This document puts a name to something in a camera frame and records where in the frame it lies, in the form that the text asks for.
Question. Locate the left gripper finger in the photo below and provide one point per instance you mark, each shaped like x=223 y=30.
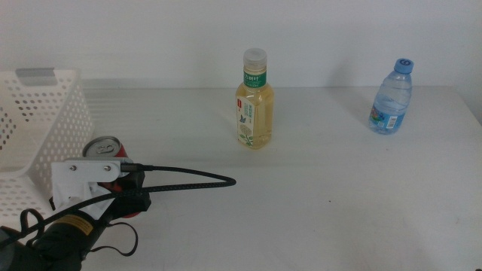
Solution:
x=137 y=205
x=133 y=182

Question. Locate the red cola can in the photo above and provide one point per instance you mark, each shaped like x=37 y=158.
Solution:
x=103 y=147

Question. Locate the yellow tea bottle green label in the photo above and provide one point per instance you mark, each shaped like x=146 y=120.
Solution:
x=260 y=113

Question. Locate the clear water bottle blue cap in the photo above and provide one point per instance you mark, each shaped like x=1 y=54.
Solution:
x=391 y=101

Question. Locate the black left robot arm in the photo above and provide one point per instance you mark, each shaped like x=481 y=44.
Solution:
x=56 y=241

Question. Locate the white perforated plastic basket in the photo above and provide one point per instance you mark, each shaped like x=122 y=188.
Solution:
x=37 y=113

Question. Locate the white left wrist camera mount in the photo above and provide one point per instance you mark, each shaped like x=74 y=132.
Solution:
x=75 y=180

